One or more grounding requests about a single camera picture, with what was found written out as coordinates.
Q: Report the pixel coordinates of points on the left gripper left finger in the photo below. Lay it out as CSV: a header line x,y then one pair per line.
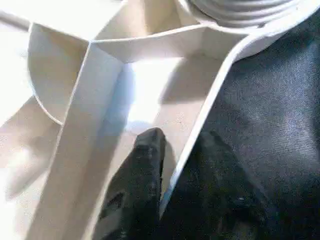
x,y
140,190

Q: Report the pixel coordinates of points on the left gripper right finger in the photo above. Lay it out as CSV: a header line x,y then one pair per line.
x,y
215,200

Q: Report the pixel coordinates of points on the white plastic table top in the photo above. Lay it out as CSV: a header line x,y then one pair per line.
x,y
100,87

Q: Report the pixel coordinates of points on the white plastic table leg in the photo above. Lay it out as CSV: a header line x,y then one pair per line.
x,y
240,12

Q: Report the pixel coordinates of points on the black table mat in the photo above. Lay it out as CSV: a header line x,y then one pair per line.
x,y
270,100

